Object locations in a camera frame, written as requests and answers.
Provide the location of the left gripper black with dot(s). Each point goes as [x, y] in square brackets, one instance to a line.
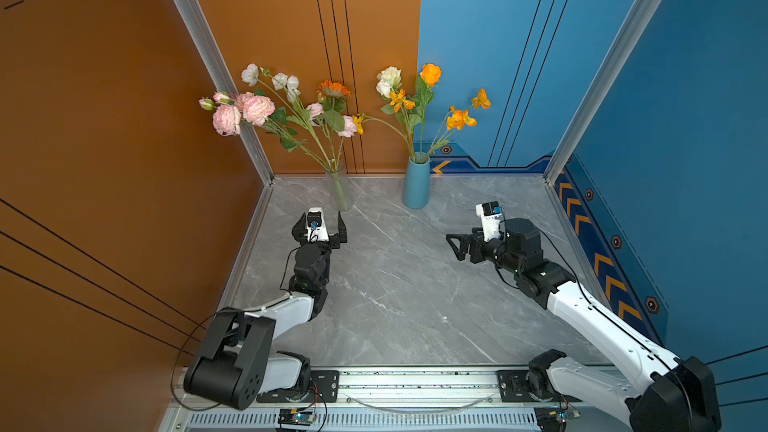
[333, 242]

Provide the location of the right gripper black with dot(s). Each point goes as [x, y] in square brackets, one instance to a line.
[476, 240]

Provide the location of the clear ribbed glass vase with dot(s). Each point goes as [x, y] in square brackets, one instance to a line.
[339, 188]

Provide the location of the teal ceramic vase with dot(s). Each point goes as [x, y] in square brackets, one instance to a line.
[417, 182]

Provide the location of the orange gerbera flower stem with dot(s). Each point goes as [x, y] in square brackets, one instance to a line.
[333, 89]

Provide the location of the white pink small flowers stem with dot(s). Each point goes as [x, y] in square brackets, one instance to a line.
[273, 85]

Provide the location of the white cream rose stem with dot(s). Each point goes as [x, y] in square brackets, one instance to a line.
[391, 73]

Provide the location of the white rosebud flower stem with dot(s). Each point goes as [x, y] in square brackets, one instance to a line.
[383, 89]

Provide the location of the orange rose flower stem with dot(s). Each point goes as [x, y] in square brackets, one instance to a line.
[425, 83]

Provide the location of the orange poppy flower stem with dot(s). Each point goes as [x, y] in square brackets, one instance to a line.
[458, 119]

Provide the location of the pink carnation flower stem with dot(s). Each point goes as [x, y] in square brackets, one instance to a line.
[297, 127]

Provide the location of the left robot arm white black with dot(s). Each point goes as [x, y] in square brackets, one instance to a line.
[235, 364]

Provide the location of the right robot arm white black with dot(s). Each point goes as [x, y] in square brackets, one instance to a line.
[658, 390]

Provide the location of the left green circuit board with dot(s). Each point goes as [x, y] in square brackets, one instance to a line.
[297, 420]

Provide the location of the right circuit board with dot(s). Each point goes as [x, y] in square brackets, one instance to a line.
[555, 420]

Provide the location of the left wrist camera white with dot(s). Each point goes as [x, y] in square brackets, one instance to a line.
[317, 225]

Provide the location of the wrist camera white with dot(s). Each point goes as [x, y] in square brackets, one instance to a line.
[317, 225]
[492, 220]

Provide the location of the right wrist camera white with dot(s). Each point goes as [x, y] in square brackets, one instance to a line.
[492, 220]

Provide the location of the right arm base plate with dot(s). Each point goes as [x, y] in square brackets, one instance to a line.
[513, 386]

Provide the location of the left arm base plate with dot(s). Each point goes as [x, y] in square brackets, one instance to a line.
[325, 383]

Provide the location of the aluminium front rail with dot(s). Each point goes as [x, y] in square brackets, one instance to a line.
[411, 398]

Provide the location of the left aluminium corner post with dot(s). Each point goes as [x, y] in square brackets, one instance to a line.
[199, 30]

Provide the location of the aluminium corner post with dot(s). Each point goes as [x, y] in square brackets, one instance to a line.
[199, 30]
[631, 30]

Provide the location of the right aluminium corner post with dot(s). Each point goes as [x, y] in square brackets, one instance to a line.
[631, 30]

